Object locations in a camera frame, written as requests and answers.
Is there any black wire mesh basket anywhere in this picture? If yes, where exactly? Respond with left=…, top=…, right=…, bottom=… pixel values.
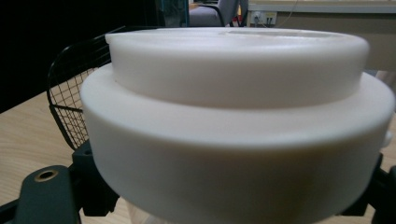
left=46, top=25, right=163, bottom=151

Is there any white wall socket strip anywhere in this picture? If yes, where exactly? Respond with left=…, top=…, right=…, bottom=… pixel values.
left=249, top=10, right=278, bottom=27

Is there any white lidded cup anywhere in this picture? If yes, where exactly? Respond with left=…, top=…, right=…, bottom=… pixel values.
left=79, top=26, right=396, bottom=224

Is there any grey office chair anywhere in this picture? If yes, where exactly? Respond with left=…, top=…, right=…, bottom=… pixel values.
left=189, top=0, right=249, bottom=28

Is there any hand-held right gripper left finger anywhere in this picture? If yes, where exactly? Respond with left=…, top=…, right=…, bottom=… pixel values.
left=68, top=139, right=120, bottom=217

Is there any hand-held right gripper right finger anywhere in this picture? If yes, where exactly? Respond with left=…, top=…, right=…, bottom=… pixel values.
left=340, top=152, right=396, bottom=217

